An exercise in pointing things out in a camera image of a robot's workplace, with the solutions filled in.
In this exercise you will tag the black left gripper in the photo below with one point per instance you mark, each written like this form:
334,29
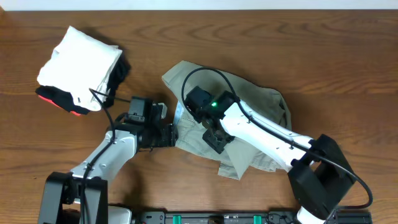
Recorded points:
169,135

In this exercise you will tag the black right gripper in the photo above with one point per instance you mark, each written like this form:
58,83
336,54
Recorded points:
215,143

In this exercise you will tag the khaki grey shorts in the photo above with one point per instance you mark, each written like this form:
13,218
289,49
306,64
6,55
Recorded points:
237,155

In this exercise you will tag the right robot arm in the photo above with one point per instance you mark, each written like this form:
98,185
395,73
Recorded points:
319,174

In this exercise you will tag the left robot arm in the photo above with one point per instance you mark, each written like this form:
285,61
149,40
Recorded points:
81,195

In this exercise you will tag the black folded garment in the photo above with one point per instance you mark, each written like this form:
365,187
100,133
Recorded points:
65,100

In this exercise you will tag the red folded garment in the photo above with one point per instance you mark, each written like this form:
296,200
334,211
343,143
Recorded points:
51,102

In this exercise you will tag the white folded garment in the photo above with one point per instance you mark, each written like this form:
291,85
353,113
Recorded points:
78,64

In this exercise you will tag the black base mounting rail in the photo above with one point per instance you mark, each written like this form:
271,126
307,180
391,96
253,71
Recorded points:
217,217

